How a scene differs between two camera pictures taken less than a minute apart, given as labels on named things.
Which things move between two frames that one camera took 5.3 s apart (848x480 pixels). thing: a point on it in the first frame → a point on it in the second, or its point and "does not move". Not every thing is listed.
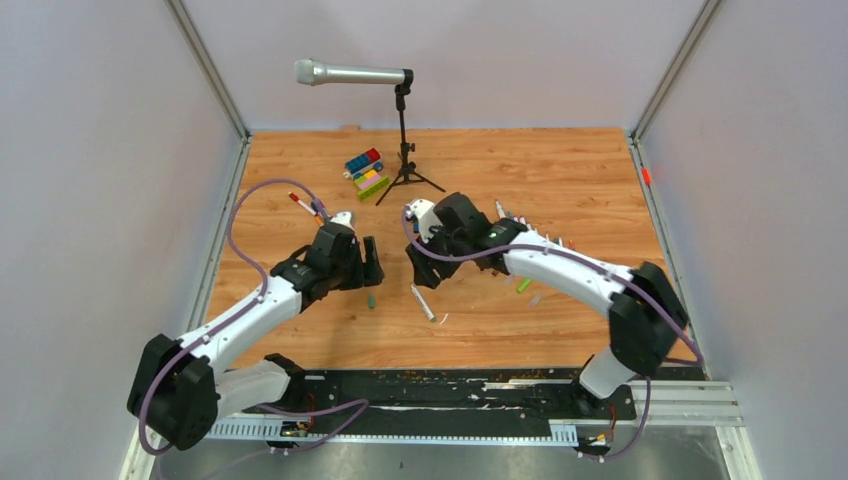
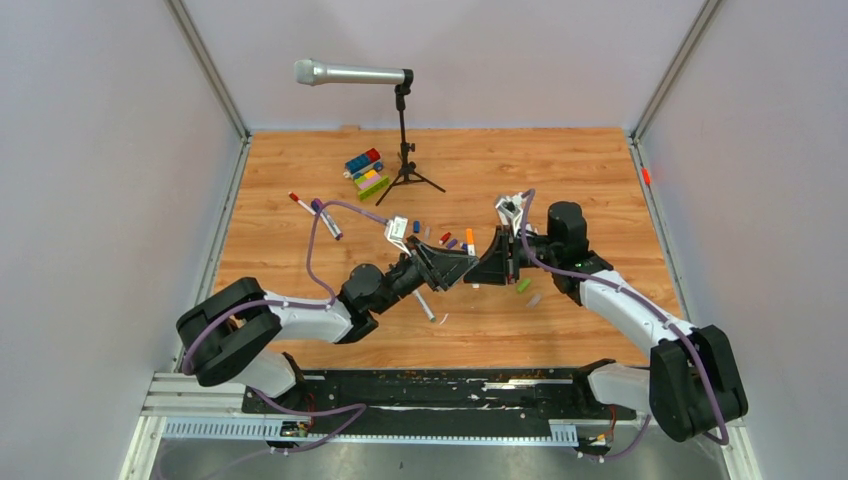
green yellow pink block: (370, 183) does not move
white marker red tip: (296, 198) does not move
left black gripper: (367, 273) → (455, 264)
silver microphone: (313, 72) does not move
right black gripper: (426, 264) → (495, 262)
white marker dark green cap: (422, 303) does not move
